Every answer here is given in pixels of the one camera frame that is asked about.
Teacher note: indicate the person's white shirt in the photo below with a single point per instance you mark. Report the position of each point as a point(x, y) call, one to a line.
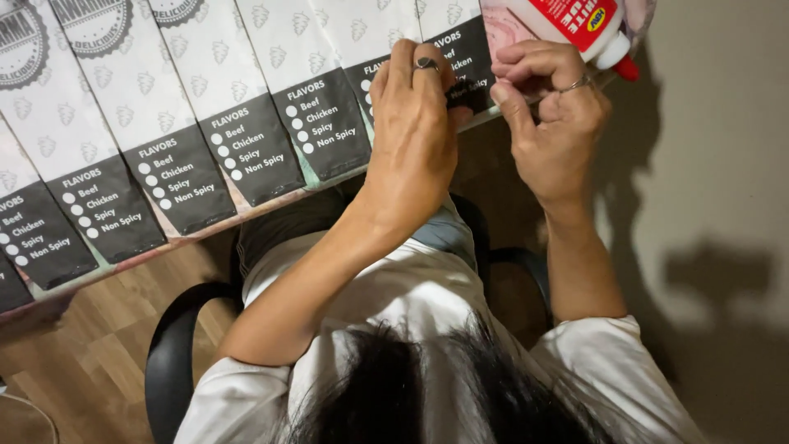
point(394, 296)

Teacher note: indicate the person's dark trousers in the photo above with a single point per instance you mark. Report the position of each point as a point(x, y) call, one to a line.
point(283, 228)

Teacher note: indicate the printed paper food sleeve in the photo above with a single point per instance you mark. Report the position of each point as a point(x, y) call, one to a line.
point(459, 43)

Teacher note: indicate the person's right hand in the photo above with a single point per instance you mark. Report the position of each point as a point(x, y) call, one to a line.
point(555, 148)

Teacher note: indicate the white glue bottle red label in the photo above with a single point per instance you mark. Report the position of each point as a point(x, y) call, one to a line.
point(573, 21)

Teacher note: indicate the round translucent container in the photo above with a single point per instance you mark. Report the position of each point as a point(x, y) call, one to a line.
point(24, 422)

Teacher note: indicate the person's left fingers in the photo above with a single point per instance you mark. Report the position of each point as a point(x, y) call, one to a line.
point(407, 74)

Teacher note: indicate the row of white-black paper bags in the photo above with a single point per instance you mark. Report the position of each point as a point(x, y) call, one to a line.
point(185, 123)

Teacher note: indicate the person's left hand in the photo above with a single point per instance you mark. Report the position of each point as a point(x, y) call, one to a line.
point(413, 148)

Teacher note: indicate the black office chair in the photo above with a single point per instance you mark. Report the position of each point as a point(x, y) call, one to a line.
point(169, 345)

